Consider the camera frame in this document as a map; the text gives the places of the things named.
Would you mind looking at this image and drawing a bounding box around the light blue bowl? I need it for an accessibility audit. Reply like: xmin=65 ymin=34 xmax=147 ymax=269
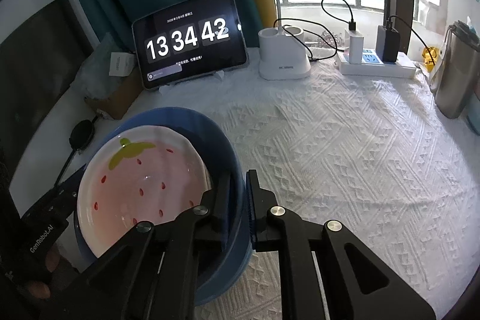
xmin=466 ymin=82 xmax=480 ymax=136

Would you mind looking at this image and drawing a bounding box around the cardboard box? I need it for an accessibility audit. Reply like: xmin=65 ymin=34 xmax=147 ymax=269
xmin=84 ymin=68 xmax=143 ymax=120

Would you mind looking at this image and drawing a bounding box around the white power strip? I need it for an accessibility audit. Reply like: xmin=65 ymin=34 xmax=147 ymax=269
xmin=335 ymin=49 xmax=416 ymax=79

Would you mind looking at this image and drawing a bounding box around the small white box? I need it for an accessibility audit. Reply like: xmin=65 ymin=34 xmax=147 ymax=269
xmin=109 ymin=52 xmax=136 ymax=77

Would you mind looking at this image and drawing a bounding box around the white lamp base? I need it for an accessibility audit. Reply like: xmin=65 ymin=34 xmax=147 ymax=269
xmin=258 ymin=26 xmax=311 ymax=80

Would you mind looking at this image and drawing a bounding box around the large blue bowl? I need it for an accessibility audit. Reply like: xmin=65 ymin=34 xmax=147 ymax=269
xmin=93 ymin=107 xmax=251 ymax=305

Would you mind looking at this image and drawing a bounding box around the steel tumbler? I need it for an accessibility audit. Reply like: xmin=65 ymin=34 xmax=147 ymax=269
xmin=429 ymin=20 xmax=479 ymax=118

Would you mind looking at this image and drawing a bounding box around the black charger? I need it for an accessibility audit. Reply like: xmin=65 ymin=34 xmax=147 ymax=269
xmin=375 ymin=20 xmax=400 ymax=63

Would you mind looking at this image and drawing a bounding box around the person left hand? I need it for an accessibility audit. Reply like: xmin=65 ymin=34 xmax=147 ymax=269
xmin=27 ymin=244 xmax=80 ymax=304

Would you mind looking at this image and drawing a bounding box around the white charger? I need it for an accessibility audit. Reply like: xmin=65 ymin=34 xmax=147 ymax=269
xmin=345 ymin=20 xmax=364 ymax=64

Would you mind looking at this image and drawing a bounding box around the white tablecloth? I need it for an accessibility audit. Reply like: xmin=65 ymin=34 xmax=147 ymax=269
xmin=128 ymin=50 xmax=479 ymax=319

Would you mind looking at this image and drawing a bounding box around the pink strawberry bowl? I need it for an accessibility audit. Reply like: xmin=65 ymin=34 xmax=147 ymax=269
xmin=77 ymin=125 xmax=212 ymax=257

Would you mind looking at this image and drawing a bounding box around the tablet showing clock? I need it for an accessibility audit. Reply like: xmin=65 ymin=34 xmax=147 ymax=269
xmin=132 ymin=0 xmax=247 ymax=90

